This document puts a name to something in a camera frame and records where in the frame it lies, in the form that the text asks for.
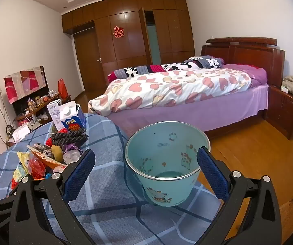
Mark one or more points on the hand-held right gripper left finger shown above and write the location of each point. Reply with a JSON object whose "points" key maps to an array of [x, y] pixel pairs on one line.
{"points": [[81, 173]]}

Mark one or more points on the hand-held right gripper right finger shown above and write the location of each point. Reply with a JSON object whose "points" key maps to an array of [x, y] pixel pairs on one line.
{"points": [[210, 173]]}

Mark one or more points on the clear plastic wrapper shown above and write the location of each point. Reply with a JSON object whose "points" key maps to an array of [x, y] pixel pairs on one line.
{"points": [[72, 157]]}

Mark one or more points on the purple foil wrapper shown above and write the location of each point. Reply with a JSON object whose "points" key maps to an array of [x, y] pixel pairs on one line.
{"points": [[69, 148]]}

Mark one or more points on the yellow sponge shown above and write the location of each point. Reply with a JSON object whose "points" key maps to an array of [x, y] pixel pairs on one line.
{"points": [[57, 154]]}

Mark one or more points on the yellow plastic bag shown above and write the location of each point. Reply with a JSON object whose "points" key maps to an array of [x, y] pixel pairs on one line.
{"points": [[21, 166]]}

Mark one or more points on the orange paper wrapper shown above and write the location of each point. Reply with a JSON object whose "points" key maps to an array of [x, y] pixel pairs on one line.
{"points": [[46, 161]]}

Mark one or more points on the grey pink patterned cloth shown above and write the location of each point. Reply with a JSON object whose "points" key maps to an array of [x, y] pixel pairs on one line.
{"points": [[43, 150]]}

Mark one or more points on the red foam fruit net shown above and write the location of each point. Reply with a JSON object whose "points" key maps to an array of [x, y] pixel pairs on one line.
{"points": [[49, 142]]}

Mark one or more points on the red plastic wrapper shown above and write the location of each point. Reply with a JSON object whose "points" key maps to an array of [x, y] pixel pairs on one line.
{"points": [[36, 168]]}

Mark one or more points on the light blue cartoon print bin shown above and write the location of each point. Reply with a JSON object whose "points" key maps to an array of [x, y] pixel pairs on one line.
{"points": [[161, 158]]}

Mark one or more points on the blue checkered tablecloth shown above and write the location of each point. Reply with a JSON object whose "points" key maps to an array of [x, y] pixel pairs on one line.
{"points": [[105, 183]]}

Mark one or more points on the blue and white milk carton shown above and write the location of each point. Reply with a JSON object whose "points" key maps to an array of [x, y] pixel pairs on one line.
{"points": [[72, 122]]}

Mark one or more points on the white cardboard box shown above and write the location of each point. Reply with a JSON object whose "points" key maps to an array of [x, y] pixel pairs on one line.
{"points": [[21, 134]]}

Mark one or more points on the purple bed sheet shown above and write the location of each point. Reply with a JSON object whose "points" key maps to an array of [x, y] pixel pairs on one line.
{"points": [[187, 117]]}

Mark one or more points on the white printed carton box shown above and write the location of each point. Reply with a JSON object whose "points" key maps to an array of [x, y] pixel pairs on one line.
{"points": [[54, 114]]}

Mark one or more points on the wooden television stand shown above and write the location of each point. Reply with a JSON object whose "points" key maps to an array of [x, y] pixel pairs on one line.
{"points": [[64, 102]]}

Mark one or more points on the white printed mug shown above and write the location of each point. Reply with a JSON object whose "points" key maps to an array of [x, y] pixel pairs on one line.
{"points": [[52, 94]]}

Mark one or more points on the orange-red shopping bag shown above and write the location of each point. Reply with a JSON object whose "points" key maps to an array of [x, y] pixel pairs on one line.
{"points": [[62, 89]]}

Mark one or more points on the wooden nightstand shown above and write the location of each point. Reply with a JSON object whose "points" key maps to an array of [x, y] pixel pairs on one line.
{"points": [[281, 112]]}

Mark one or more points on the red pink patchwork cover cloth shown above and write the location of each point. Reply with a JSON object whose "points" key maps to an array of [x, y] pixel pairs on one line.
{"points": [[24, 84]]}

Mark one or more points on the purple quilt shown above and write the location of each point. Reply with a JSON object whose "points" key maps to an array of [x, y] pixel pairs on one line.
{"points": [[256, 75]]}

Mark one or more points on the brown wooden room door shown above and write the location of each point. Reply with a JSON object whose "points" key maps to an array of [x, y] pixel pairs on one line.
{"points": [[90, 61]]}

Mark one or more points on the cow print patchwork blanket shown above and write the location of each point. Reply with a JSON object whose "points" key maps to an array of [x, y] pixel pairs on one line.
{"points": [[136, 71]]}

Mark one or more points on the brown wooden wardrobe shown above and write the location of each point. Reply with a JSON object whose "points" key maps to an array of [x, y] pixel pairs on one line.
{"points": [[131, 51]]}

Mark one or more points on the red paper cut decoration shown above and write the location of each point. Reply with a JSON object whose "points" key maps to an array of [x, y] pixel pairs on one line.
{"points": [[118, 32]]}

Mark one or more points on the wooden bed frame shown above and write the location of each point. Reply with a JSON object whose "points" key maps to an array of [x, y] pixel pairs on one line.
{"points": [[238, 53]]}

